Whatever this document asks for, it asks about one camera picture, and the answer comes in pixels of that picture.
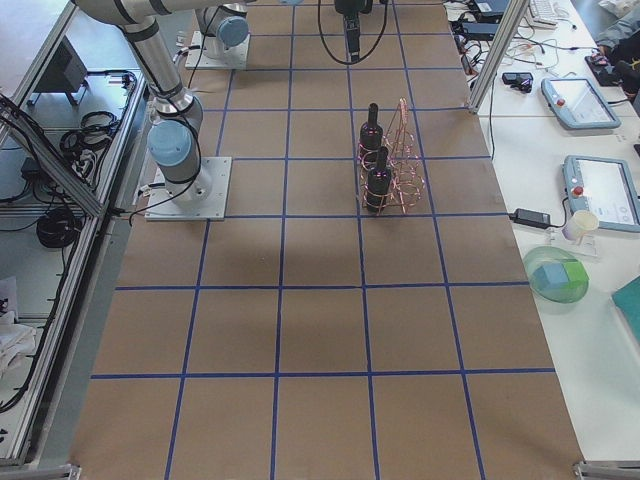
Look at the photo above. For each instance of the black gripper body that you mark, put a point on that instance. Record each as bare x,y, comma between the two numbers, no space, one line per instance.
351,6

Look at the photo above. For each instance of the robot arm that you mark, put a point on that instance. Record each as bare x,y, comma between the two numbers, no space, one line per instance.
173,140
224,34

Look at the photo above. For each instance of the dark wine bottle in basket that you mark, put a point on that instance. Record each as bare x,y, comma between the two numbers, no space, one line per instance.
370,136

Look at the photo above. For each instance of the far teach pendant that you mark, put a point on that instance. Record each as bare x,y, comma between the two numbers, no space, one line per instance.
578,104

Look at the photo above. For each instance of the teach pendant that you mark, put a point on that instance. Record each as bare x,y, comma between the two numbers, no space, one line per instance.
578,104
604,187

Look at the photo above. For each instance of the black power adapter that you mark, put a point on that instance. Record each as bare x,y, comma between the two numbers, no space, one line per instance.
530,218

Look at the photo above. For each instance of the near teach pendant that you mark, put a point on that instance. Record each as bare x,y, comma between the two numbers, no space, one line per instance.
604,187

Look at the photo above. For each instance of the paper cup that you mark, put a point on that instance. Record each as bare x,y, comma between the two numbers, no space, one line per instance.
581,223

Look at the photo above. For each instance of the green plastic bowl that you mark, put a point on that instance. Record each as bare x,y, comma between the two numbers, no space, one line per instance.
556,274

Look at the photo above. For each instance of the teal book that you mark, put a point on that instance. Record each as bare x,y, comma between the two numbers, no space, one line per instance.
627,300

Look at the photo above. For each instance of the white crumpled cloth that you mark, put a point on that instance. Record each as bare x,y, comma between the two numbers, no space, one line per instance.
17,340

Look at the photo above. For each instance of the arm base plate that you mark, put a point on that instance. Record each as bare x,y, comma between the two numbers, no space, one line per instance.
216,55
205,199

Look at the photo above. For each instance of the aluminium frame post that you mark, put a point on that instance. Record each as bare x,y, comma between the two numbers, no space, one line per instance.
505,33

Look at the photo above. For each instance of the copper wire wine basket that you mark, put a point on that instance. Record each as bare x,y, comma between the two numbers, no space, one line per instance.
407,183

